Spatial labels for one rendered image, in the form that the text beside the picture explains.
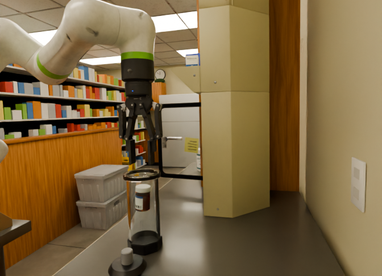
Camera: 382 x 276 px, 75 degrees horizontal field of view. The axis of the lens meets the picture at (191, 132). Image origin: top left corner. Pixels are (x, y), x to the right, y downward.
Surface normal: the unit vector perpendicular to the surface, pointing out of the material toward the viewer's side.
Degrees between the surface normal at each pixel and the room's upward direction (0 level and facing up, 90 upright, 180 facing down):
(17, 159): 90
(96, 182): 95
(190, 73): 90
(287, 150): 90
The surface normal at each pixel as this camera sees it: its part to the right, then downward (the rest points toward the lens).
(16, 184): 0.97, 0.00
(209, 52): -0.25, 0.08
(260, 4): 0.50, 0.05
